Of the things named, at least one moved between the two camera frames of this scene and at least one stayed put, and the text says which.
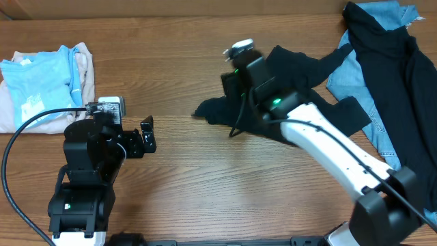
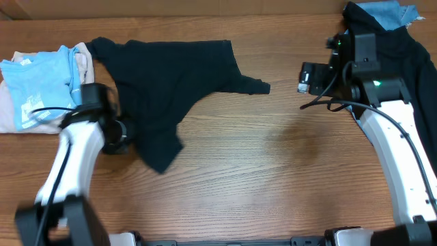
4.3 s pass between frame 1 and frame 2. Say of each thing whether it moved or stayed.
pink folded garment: stayed
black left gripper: moved
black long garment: stayed
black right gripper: moved
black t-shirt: moved
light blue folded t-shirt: stayed
